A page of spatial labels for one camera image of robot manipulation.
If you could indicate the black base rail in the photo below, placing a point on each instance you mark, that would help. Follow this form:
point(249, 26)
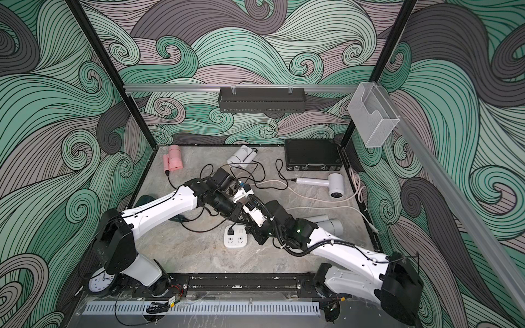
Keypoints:
point(254, 283)

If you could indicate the dark green hair dryer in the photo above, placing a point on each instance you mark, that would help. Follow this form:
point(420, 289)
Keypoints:
point(144, 199)

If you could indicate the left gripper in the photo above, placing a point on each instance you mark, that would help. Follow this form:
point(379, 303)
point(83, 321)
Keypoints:
point(236, 212)

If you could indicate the pink hair dryer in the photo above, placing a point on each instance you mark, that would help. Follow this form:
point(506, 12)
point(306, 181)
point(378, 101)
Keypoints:
point(172, 161)

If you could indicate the round wall clock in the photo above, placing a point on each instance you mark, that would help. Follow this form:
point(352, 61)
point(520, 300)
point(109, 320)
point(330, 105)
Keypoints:
point(100, 283)

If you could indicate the black case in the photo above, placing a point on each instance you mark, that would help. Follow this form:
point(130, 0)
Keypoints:
point(312, 155)

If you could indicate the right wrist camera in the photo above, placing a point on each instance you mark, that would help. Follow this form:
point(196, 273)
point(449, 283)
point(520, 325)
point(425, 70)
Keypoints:
point(253, 209)

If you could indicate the black wall shelf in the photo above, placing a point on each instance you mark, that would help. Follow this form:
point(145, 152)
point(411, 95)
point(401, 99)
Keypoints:
point(262, 100)

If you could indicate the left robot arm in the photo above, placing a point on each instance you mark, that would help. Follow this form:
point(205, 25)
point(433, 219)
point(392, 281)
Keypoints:
point(118, 231)

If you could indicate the clear mesh wall holder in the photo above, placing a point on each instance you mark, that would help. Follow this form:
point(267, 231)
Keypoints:
point(373, 113)

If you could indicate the white square power strip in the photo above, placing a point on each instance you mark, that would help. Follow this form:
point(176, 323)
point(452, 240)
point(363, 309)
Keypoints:
point(235, 236)

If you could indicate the white folded hair dryer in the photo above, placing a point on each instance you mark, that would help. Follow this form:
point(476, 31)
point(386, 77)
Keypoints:
point(243, 157)

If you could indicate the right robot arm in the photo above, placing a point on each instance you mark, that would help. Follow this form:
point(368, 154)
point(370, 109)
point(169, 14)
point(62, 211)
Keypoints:
point(391, 281)

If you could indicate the white slotted cable duct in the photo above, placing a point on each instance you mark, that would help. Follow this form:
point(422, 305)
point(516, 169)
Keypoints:
point(298, 308)

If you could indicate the white hair dryer right front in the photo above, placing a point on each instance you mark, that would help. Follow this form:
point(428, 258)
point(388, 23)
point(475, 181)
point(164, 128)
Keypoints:
point(333, 226)

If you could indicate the white hair dryer right back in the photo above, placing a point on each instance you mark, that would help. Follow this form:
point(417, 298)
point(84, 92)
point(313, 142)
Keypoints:
point(334, 182)

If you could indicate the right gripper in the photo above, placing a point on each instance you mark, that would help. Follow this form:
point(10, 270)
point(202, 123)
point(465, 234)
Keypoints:
point(256, 231)

